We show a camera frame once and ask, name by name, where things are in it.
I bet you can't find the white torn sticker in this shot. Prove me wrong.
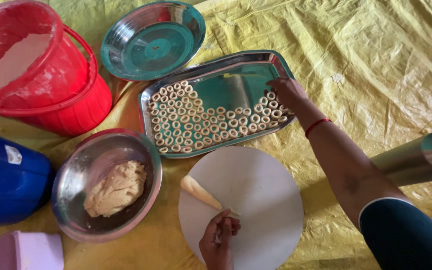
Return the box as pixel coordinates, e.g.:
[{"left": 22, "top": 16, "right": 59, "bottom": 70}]
[{"left": 5, "top": 145, "right": 23, "bottom": 165}]

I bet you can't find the round steel bowl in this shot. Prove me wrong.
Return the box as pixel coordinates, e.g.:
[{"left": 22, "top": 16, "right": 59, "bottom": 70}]
[{"left": 51, "top": 128, "right": 163, "bottom": 244}]

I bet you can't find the rectangular steel tray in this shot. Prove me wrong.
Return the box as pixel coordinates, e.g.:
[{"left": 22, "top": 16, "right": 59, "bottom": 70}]
[{"left": 138, "top": 49, "right": 298, "bottom": 159}]

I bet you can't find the pink plastic container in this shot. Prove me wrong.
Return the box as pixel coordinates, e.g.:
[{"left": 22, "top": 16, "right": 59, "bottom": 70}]
[{"left": 0, "top": 230, "right": 65, "bottom": 270}]

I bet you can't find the beige dough rope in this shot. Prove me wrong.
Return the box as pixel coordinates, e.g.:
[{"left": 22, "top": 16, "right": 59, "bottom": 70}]
[{"left": 180, "top": 175, "right": 241, "bottom": 217}]

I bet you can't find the blue plastic container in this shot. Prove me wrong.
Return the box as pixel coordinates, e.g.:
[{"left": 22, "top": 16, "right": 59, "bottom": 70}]
[{"left": 0, "top": 122, "right": 56, "bottom": 229}]

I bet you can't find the group of raw dough rings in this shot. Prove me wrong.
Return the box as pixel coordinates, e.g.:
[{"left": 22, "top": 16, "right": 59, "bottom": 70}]
[{"left": 148, "top": 80, "right": 296, "bottom": 154}]

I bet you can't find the person's left hand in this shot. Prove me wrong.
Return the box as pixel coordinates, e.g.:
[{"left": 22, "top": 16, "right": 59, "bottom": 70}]
[{"left": 199, "top": 208, "right": 242, "bottom": 270}]

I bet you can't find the yellow plastic tarp sheet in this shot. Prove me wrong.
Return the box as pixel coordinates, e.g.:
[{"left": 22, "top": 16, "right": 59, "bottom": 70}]
[{"left": 0, "top": 0, "right": 432, "bottom": 270}]

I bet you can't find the person's right hand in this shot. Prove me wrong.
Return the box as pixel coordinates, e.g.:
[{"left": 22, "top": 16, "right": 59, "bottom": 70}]
[{"left": 265, "top": 77, "right": 309, "bottom": 117}]

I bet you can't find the red plastic bucket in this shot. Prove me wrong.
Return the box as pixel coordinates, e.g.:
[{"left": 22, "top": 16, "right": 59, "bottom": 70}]
[{"left": 0, "top": 0, "right": 113, "bottom": 138}]

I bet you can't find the white round rolling board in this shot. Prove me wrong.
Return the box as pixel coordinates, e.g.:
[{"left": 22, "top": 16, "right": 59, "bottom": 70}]
[{"left": 178, "top": 145, "right": 305, "bottom": 270}]

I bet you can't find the red thread bracelet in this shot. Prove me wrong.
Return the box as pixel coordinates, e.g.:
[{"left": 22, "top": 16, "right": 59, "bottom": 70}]
[{"left": 304, "top": 118, "right": 332, "bottom": 139}]

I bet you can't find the steel cylinder vessel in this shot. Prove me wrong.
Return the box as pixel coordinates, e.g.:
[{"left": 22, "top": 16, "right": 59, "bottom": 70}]
[{"left": 370, "top": 129, "right": 432, "bottom": 187}]

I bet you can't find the round steel plate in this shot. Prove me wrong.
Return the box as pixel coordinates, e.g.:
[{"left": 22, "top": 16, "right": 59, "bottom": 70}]
[{"left": 100, "top": 1, "right": 206, "bottom": 82}]

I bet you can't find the dark blue sleeve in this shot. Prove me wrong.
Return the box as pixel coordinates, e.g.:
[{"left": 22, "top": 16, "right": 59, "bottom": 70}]
[{"left": 358, "top": 197, "right": 432, "bottom": 270}]

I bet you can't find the beige dough lump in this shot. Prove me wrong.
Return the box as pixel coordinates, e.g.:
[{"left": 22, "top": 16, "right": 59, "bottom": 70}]
[{"left": 83, "top": 160, "right": 148, "bottom": 218}]

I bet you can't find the white flour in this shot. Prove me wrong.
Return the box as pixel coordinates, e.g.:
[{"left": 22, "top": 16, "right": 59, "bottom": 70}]
[{"left": 0, "top": 33, "right": 52, "bottom": 97}]

